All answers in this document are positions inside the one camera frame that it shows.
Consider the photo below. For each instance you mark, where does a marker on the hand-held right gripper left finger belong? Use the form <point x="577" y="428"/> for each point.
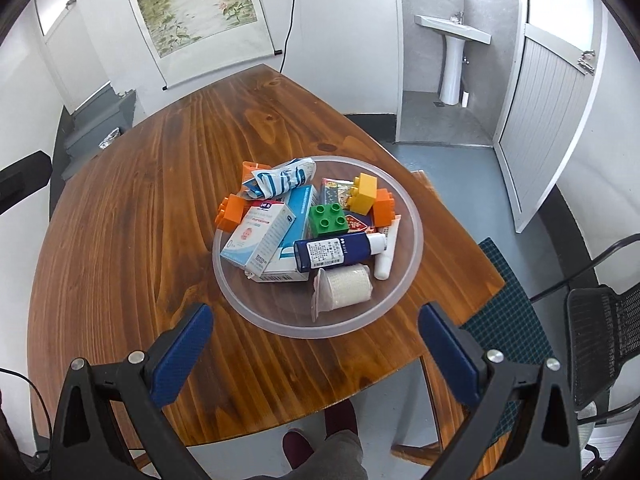
<point x="182" y="355"/>

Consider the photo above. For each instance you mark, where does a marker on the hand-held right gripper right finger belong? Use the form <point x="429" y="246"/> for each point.
<point x="450" y="355"/>

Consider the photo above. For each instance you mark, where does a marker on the clear plastic container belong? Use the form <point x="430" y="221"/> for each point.
<point x="280" y="310"/>

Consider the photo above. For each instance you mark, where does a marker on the small white tube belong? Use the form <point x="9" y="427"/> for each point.
<point x="386" y="260"/>

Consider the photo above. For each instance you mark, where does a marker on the bandage roll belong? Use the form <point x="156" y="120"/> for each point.
<point x="345" y="285"/>

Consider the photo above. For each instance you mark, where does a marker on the white red baby wash box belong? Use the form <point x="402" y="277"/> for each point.
<point x="257" y="237"/>

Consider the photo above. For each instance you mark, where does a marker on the small orange toy brick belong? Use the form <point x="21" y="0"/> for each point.
<point x="231" y="212"/>

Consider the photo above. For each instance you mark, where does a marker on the navy tube with white cap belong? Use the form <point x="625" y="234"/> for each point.
<point x="335" y="252"/>

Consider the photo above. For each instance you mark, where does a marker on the large orange toy brick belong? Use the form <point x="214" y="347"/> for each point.
<point x="384" y="208"/>

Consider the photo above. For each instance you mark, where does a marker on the green toy brick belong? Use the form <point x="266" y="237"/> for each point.
<point x="327" y="220"/>

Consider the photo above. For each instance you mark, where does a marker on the yellow toy brick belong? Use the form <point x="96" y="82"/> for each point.
<point x="364" y="192"/>

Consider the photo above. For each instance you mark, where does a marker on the long blue white medicine box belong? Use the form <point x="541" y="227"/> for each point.
<point x="300" y="210"/>

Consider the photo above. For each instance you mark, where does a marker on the red blue card box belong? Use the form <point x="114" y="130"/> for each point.
<point x="336" y="191"/>

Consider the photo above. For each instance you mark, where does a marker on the orange tube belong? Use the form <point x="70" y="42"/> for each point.
<point x="252" y="166"/>

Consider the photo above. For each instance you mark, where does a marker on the blue white tube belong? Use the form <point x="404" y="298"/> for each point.
<point x="280" y="178"/>

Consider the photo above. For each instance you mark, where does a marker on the wooden chair green cushion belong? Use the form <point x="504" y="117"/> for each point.
<point x="515" y="320"/>

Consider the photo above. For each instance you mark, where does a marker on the grey steps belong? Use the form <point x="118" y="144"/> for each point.
<point x="95" y="125"/>

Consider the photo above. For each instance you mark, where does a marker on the crumpled foil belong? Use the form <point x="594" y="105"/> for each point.
<point x="111" y="139"/>

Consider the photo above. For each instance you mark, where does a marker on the person's maroon shoe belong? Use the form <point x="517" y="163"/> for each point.
<point x="341" y="415"/>
<point x="295" y="447"/>

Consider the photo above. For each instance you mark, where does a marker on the black mesh office chair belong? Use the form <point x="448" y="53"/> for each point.
<point x="595" y="340"/>

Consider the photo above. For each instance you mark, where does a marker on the person's grey trouser leg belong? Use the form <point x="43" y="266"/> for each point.
<point x="335" y="460"/>

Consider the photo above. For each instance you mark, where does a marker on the white slatted door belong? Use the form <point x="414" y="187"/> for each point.
<point x="545" y="125"/>

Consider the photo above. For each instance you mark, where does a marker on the wall scroll painting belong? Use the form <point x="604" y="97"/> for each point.
<point x="200" y="10"/>

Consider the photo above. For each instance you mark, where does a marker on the white pedestal sink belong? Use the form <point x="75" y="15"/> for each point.
<point x="452" y="45"/>

